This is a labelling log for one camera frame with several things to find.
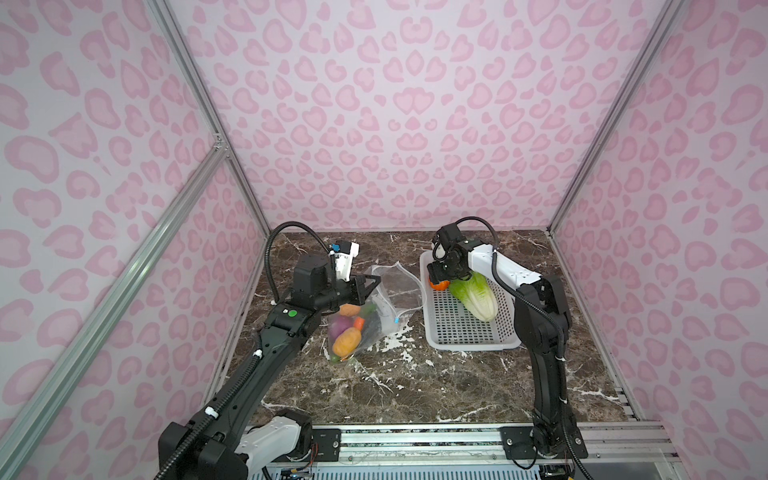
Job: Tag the yellow toy potato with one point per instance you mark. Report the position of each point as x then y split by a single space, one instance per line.
347 342

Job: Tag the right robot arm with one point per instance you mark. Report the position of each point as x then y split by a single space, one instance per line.
542 321

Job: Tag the aluminium diagonal wall bar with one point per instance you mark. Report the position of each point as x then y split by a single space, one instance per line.
36 417

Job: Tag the green toy lettuce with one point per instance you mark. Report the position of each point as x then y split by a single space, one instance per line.
477 297

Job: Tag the purple toy onion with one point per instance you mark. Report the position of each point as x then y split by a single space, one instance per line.
337 325

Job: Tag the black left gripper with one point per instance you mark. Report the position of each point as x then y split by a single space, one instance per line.
359 291

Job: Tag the aluminium corner post left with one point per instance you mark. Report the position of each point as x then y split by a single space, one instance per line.
168 23

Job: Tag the brown toy bread roll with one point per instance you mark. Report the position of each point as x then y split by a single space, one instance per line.
350 310

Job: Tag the white perforated plastic basket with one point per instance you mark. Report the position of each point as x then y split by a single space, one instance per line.
450 326

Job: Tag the aluminium corner post right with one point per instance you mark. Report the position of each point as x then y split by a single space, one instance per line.
647 54

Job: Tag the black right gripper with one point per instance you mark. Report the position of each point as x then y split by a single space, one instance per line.
436 274

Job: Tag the aluminium corner post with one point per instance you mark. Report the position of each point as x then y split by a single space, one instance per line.
647 54
168 23

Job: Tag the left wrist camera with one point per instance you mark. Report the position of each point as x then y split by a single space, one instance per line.
343 253

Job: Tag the clear zip top bag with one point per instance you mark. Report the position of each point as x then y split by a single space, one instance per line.
388 309

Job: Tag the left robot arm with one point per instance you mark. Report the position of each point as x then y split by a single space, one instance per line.
208 445

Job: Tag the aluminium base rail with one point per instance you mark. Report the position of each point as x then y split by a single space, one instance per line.
608 450

